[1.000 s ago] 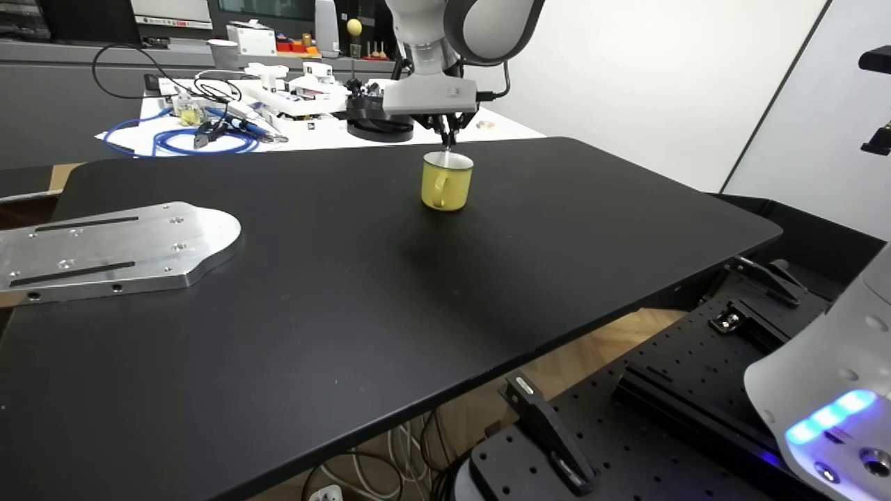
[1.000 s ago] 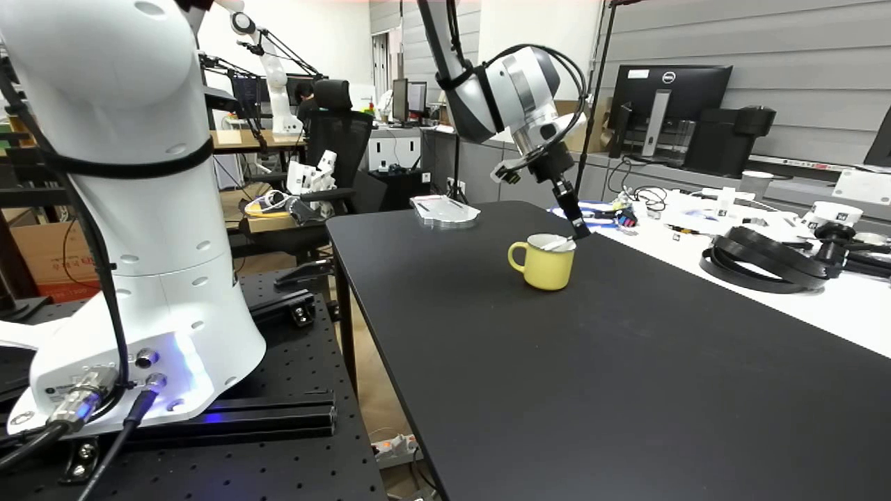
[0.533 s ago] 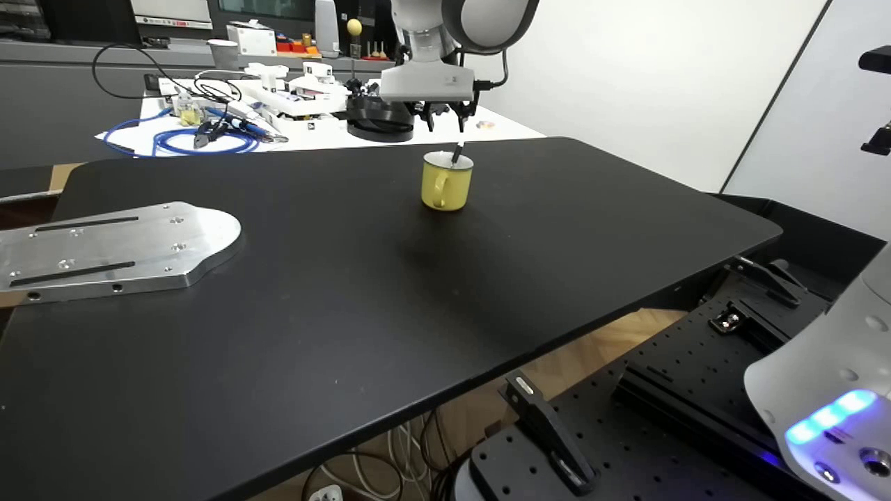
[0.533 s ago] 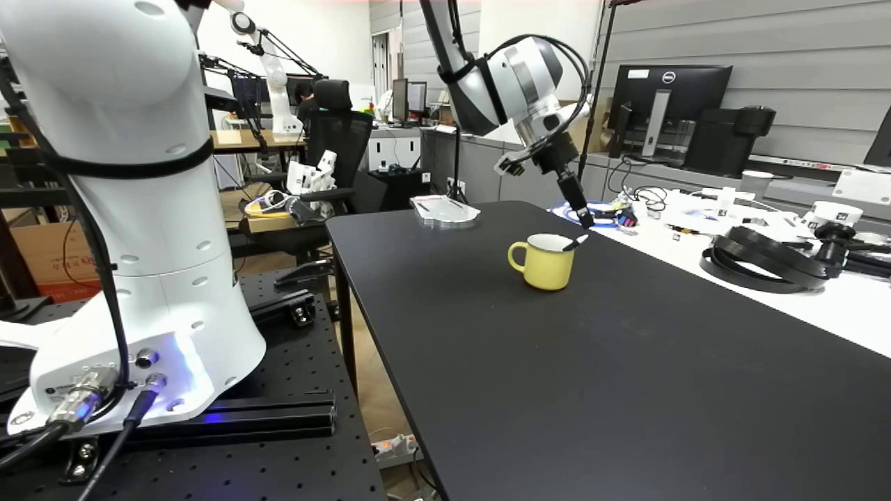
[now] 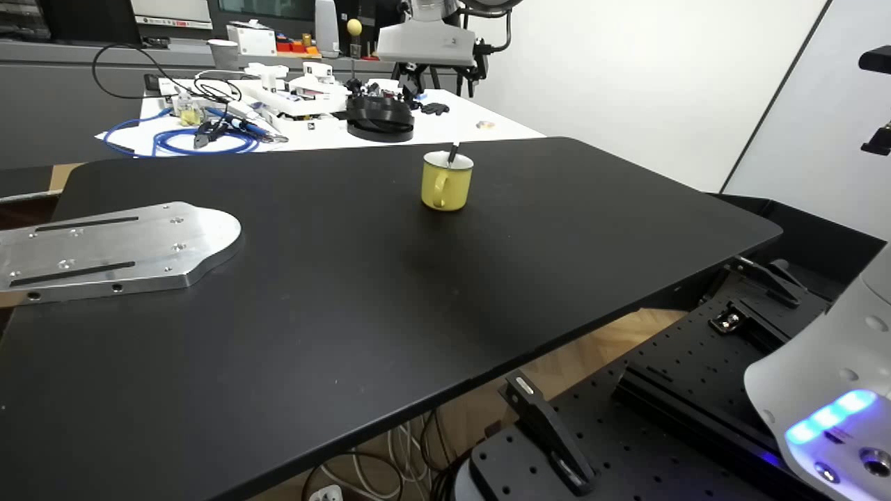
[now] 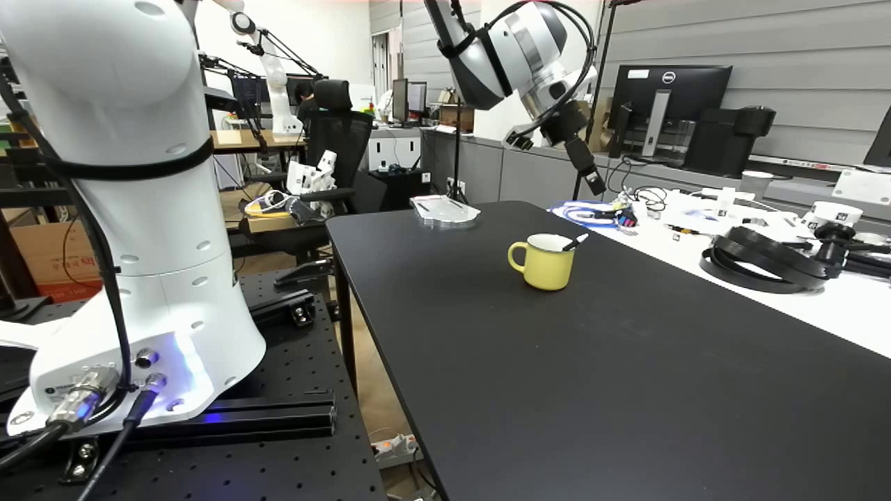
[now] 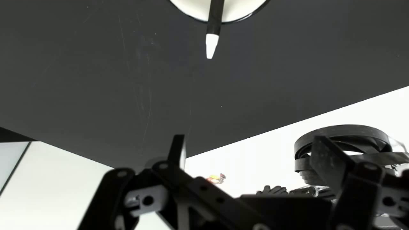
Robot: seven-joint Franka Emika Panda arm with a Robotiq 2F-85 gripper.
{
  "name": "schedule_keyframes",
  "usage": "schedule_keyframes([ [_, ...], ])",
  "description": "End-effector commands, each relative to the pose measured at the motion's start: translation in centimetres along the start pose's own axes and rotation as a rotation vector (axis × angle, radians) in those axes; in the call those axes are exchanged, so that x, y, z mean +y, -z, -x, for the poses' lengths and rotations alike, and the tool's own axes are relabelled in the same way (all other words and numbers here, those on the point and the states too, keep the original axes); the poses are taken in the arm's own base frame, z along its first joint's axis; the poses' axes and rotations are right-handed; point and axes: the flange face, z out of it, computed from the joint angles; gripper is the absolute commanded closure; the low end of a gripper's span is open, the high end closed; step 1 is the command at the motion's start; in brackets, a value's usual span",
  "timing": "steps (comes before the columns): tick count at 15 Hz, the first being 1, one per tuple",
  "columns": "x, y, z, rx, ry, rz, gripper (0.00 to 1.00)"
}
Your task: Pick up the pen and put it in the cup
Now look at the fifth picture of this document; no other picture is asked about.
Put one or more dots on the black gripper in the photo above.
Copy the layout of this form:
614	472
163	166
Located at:
468	72

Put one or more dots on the white and black pen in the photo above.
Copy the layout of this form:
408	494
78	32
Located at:
451	154

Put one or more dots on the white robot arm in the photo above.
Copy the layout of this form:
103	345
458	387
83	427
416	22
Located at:
427	42

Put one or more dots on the white robot base blue lights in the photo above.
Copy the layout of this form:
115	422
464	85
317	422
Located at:
835	390

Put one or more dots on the white background table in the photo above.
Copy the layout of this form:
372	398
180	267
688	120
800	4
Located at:
464	124

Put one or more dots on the small black flat object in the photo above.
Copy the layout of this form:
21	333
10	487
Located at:
433	107

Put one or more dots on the black rounded bag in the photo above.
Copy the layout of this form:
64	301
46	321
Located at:
379	115

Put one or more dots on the yellow enamel mug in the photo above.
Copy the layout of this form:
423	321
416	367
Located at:
444	185

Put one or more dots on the small yellow ball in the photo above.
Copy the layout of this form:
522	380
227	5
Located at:
355	26

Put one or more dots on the white electronics pile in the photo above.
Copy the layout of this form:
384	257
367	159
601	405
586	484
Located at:
292	93

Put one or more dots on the computer monitor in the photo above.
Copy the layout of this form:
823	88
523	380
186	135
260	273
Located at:
264	12

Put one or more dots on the small white box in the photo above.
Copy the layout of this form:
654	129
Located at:
252	39

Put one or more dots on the small yellow object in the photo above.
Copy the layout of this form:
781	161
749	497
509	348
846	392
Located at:
191	118

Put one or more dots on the dark office chair back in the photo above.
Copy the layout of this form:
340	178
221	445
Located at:
86	21

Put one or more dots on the silver metal mounting plate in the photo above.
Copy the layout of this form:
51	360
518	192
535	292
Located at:
100	248

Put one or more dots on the black perforated breadboard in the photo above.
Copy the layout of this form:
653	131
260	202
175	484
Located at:
670	436

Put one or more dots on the black angled bracket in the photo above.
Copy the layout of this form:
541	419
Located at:
553	427

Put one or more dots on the black rail block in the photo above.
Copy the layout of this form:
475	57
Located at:
685	398

